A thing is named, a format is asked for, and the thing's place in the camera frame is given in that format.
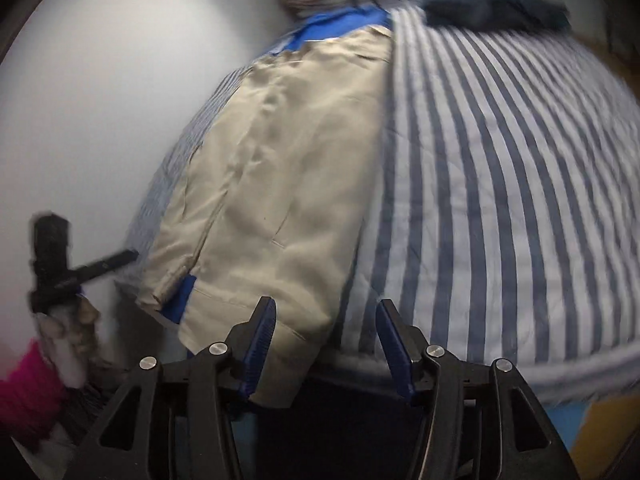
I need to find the blue white striped bed sheet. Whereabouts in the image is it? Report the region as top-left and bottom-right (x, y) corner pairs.
(122, 2), (640, 407)

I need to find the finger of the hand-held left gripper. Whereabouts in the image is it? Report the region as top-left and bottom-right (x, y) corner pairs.
(75, 248), (140, 283)

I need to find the beige jacket with blue trim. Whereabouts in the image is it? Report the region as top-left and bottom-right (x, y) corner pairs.
(134, 7), (397, 409)

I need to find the blue and yellow floor mat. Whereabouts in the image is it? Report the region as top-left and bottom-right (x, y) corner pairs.
(541, 389), (632, 477)

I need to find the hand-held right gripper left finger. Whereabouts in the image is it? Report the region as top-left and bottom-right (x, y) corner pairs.
(75, 296), (277, 480)

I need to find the person's left forearm pink sleeve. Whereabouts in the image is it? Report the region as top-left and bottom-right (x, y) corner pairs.
(0, 339), (70, 453)

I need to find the person's left hand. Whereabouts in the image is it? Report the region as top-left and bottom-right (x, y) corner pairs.
(37, 294), (102, 389)

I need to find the dark blue cloth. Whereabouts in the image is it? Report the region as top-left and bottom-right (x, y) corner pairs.
(417, 0), (574, 32)

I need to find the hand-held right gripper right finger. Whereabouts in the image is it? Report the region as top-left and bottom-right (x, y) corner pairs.
(375, 299), (583, 480)

